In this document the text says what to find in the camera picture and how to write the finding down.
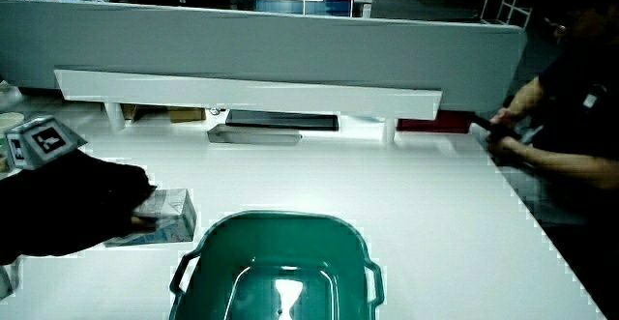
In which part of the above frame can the person's right hand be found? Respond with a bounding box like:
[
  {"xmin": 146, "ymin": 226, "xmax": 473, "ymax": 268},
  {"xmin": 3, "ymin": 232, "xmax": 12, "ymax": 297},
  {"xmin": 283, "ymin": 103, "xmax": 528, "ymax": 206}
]
[{"xmin": 0, "ymin": 114, "xmax": 158, "ymax": 266}]

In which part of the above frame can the white blue milk carton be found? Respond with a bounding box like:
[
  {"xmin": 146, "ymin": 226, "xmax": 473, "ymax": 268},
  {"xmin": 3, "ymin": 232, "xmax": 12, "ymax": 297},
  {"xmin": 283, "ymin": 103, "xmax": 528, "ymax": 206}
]
[{"xmin": 103, "ymin": 188, "xmax": 198, "ymax": 249}]

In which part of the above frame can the white desk shelf riser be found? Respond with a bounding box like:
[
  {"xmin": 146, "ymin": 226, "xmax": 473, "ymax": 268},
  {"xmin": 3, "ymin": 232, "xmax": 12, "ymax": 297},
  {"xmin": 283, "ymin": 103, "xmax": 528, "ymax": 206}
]
[{"xmin": 53, "ymin": 68, "xmax": 443, "ymax": 145}]

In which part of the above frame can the white desk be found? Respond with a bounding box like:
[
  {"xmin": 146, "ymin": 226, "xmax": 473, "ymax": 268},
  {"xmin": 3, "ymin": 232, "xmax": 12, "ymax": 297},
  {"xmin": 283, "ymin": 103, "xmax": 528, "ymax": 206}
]
[{"xmin": 0, "ymin": 80, "xmax": 606, "ymax": 320}]

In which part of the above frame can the white cup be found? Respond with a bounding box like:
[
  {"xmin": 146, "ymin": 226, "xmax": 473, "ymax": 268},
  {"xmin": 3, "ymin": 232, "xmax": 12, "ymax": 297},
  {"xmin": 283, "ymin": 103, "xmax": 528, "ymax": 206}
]
[{"xmin": 0, "ymin": 111, "xmax": 25, "ymax": 136}]

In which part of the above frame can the brown cardboard box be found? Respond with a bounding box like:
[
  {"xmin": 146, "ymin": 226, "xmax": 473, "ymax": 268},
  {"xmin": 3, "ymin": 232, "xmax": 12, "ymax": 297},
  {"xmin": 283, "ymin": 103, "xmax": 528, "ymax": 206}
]
[{"xmin": 167, "ymin": 106, "xmax": 207, "ymax": 124}]

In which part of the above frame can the grey flat case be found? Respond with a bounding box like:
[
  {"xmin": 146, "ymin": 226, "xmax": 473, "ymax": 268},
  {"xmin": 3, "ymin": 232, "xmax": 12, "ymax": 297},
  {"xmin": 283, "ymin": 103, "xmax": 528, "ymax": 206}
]
[{"xmin": 207, "ymin": 123, "xmax": 304, "ymax": 147}]

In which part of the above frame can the green plastic basket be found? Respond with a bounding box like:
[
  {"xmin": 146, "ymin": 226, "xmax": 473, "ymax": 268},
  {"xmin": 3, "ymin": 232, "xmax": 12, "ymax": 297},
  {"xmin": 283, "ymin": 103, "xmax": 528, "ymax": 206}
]
[{"xmin": 168, "ymin": 210, "xmax": 386, "ymax": 320}]

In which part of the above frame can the black flat tablet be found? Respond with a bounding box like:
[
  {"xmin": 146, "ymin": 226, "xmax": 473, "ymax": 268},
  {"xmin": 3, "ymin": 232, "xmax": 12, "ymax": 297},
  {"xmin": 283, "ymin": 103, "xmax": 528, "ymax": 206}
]
[{"xmin": 224, "ymin": 109, "xmax": 340, "ymax": 132}]

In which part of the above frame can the grey partition panel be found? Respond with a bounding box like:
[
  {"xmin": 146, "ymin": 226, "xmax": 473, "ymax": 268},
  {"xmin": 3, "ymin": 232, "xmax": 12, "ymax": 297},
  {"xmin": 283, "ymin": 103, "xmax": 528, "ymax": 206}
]
[{"xmin": 0, "ymin": 0, "xmax": 528, "ymax": 114}]

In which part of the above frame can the red box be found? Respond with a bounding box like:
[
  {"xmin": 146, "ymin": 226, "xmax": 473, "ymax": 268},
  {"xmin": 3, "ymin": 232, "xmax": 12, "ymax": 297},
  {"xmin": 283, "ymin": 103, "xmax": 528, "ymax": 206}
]
[{"xmin": 397, "ymin": 109, "xmax": 476, "ymax": 134}]

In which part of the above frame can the black handheld device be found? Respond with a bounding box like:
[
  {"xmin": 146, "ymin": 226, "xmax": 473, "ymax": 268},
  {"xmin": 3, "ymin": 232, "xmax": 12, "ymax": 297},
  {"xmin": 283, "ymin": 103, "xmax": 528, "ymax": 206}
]
[{"xmin": 471, "ymin": 114, "xmax": 523, "ymax": 142}]

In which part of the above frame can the white metal rack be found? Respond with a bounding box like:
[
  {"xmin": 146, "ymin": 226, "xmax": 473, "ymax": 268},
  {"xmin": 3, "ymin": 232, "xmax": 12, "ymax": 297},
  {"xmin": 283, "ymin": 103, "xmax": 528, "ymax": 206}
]
[{"xmin": 480, "ymin": 0, "xmax": 533, "ymax": 30}]

